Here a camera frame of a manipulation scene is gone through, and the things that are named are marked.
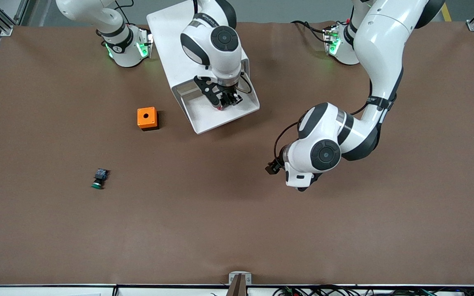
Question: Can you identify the white plastic drawer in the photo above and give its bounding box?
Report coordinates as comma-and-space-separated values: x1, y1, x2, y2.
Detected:
170, 58, 260, 135

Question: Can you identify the white drawer cabinet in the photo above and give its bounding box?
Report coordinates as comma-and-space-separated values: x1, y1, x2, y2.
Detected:
146, 0, 250, 92

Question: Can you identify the green mushroom push button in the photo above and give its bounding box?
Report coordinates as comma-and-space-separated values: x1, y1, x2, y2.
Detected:
91, 168, 110, 190

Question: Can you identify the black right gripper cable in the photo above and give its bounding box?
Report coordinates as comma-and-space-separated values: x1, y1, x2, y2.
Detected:
237, 72, 253, 96

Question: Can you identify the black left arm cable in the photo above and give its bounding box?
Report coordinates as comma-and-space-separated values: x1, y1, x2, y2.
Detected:
273, 95, 398, 165

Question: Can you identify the orange button enclosure box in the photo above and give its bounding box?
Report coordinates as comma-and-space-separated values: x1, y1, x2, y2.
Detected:
137, 106, 160, 132

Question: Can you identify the black base cable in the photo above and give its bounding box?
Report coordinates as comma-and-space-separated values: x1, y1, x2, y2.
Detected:
113, 0, 135, 25
291, 20, 329, 44

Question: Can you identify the black cable bundle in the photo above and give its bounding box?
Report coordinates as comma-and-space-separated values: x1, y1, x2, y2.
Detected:
272, 285, 474, 296

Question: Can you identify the grey metal bracket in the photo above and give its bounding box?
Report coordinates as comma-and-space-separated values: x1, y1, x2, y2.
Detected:
228, 271, 252, 296

